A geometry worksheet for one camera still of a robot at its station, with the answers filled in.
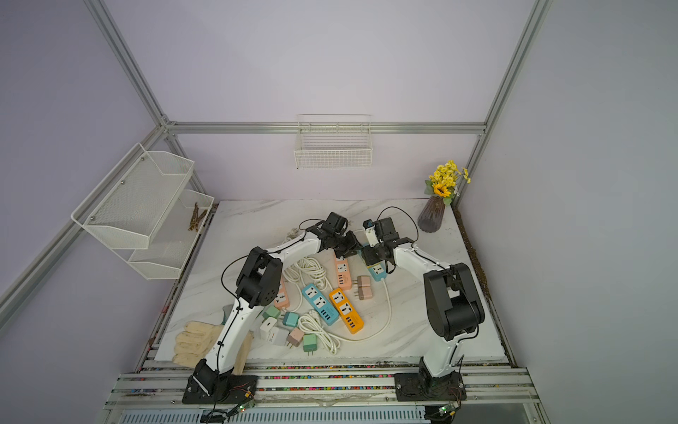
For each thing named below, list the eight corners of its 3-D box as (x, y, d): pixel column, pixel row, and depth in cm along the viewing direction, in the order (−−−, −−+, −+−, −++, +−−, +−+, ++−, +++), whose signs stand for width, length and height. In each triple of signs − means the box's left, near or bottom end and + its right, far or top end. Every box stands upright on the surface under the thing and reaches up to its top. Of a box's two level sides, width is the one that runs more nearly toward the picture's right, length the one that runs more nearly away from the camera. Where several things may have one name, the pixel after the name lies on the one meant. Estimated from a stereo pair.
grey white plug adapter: (271, 346, 82) (267, 341, 78) (273, 332, 85) (270, 327, 81) (287, 346, 82) (284, 341, 78) (289, 332, 85) (286, 327, 81)
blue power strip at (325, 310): (330, 328, 86) (330, 325, 84) (299, 292, 94) (298, 289, 92) (341, 318, 88) (341, 315, 86) (310, 284, 96) (309, 281, 95)
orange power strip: (353, 337, 85) (353, 334, 82) (328, 296, 94) (328, 292, 92) (365, 329, 86) (366, 326, 84) (340, 289, 96) (340, 285, 93)
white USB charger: (261, 339, 83) (256, 334, 79) (268, 321, 87) (265, 315, 83) (270, 341, 83) (266, 337, 79) (277, 323, 86) (274, 318, 83)
